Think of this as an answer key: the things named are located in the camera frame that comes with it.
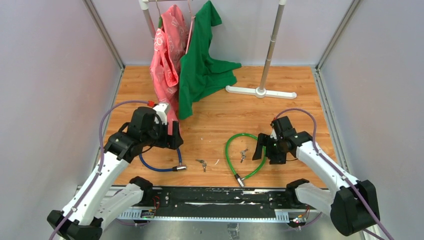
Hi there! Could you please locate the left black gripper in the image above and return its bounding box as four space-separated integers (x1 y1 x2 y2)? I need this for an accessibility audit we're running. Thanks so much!
142 118 184 150

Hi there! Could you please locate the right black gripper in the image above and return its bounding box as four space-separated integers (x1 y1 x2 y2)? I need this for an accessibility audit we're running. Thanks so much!
253 132 287 165

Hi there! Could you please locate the green cable lock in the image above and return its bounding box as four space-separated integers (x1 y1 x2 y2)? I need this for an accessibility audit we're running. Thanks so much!
225 133 267 188

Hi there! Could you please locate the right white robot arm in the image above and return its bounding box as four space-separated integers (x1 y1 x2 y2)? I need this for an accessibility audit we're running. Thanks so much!
252 116 380 236

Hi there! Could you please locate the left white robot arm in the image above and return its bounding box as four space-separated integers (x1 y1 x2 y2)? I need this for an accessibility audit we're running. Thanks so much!
47 103 184 240

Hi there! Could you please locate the white clothes rack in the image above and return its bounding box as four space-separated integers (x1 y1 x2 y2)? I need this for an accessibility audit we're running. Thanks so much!
138 0 297 100

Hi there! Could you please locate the green t-shirt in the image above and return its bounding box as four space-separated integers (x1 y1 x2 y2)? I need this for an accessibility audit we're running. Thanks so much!
178 0 242 120

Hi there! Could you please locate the left circuit board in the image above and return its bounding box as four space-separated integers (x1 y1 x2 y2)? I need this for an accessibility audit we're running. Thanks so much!
141 195 161 218

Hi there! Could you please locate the circuit board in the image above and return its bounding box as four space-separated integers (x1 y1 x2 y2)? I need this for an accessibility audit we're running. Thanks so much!
141 195 161 218
290 205 311 228

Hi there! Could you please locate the right circuit board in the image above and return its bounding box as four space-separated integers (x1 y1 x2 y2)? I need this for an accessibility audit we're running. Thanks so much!
290 205 311 228

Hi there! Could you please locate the pink patterned garment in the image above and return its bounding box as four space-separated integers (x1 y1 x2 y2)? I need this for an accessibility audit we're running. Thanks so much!
149 4 189 134

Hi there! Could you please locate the blue cable lock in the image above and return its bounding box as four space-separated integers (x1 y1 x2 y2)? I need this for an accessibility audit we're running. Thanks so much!
138 149 188 173

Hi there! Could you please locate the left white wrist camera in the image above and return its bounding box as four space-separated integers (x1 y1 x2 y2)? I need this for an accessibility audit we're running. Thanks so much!
152 102 171 125

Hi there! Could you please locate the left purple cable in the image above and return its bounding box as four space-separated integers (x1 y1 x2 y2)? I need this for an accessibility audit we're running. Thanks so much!
48 100 151 240

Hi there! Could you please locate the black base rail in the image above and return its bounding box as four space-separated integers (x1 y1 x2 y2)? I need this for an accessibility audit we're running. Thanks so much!
114 185 319 223

